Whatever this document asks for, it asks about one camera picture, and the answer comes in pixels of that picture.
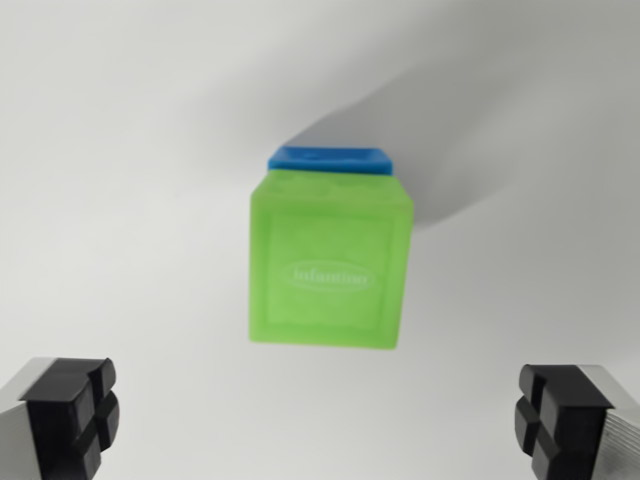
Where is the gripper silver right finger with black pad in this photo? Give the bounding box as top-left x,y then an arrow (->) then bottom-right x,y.
512,362 -> 640,480

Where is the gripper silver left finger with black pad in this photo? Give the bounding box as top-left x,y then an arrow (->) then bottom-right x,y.
0,356 -> 121,480

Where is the green soft toy cube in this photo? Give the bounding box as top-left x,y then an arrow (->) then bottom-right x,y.
247,169 -> 415,352

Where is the blue soft toy cube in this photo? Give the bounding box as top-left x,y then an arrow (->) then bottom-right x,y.
267,143 -> 395,176

